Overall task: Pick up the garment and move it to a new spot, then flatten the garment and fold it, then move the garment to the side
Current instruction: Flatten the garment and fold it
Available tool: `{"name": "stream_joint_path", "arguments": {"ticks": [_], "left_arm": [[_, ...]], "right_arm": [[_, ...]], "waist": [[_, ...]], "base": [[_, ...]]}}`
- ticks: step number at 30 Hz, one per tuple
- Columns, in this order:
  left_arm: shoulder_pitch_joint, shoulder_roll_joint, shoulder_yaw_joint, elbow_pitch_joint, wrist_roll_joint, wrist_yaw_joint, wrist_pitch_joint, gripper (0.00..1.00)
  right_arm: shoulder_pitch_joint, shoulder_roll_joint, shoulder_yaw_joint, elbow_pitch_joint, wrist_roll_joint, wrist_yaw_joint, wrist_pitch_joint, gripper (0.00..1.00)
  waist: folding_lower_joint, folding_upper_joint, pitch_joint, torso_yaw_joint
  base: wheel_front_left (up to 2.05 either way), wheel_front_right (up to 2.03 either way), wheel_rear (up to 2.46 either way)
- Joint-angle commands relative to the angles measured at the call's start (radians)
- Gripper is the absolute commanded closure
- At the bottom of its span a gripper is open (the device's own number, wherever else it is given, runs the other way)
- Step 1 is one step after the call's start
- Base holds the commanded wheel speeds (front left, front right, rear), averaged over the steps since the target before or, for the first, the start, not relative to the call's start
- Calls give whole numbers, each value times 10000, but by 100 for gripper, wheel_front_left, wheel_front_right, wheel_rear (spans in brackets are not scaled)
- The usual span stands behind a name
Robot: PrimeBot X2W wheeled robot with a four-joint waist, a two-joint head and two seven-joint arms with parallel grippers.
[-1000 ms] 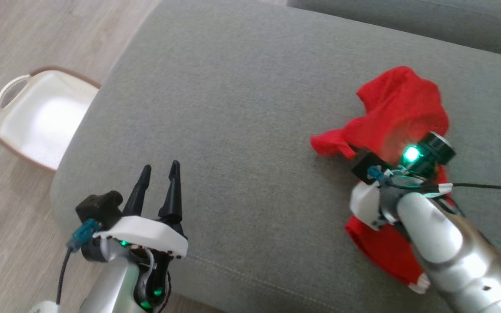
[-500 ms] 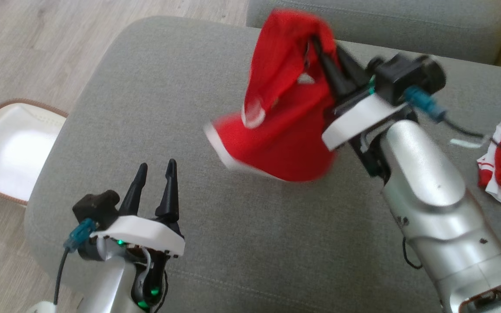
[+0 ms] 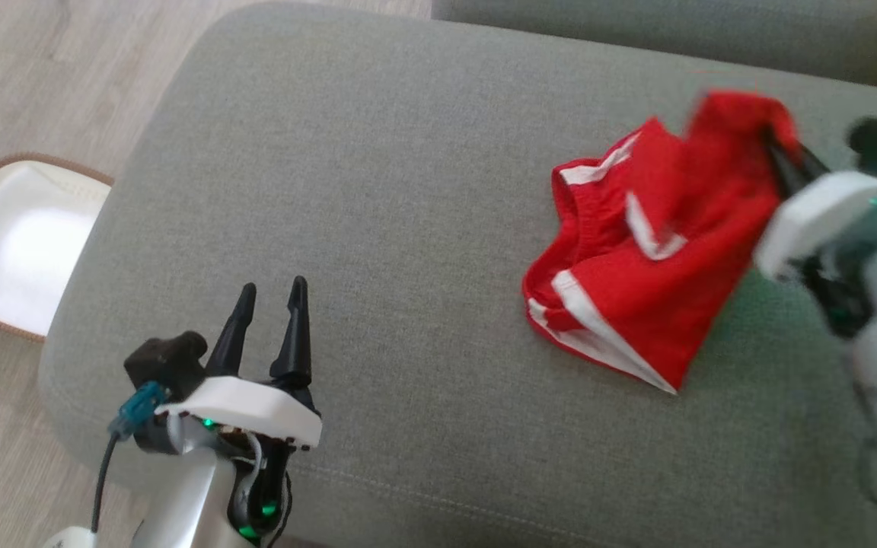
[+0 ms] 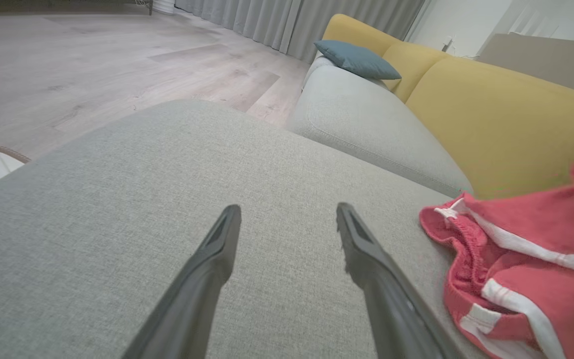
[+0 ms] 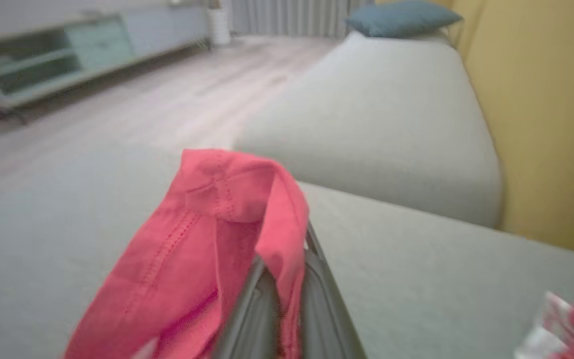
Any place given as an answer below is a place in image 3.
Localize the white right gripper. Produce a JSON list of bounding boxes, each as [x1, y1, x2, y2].
[[753, 128, 877, 341]]

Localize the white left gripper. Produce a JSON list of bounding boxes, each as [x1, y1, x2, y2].
[[151, 276, 324, 545]]

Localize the red shorts with white stripes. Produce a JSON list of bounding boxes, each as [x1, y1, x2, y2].
[[521, 89, 802, 395]]

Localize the grey sofa back cushion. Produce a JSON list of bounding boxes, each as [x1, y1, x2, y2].
[[431, 0, 877, 87]]

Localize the grey sofa seat cushion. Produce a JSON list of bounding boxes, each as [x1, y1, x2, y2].
[[37, 0, 877, 548]]

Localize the white laundry basket brown rim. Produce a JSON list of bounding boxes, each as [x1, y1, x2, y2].
[[0, 151, 115, 343]]

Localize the black cable with teal plug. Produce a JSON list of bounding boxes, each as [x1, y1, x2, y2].
[[90, 379, 171, 535]]

